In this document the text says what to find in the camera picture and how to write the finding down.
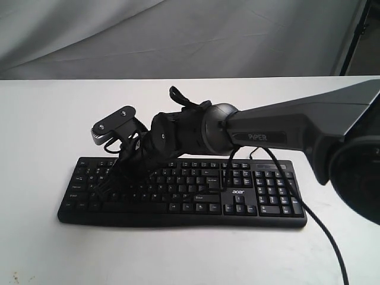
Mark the grey backdrop cloth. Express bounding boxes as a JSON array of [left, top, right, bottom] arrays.
[[1, 1, 365, 80]]

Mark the black stand pole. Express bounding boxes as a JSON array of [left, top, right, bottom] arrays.
[[338, 1, 379, 76]]

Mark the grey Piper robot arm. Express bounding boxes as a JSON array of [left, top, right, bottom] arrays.
[[91, 80, 379, 223]]

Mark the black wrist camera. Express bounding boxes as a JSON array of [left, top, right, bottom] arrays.
[[91, 106, 148, 145]]

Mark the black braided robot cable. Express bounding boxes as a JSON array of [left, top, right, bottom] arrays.
[[221, 147, 351, 285]]

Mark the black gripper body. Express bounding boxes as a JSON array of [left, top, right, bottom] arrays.
[[117, 131, 157, 181]]

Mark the black Acer keyboard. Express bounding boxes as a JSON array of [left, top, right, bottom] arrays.
[[58, 157, 307, 228]]

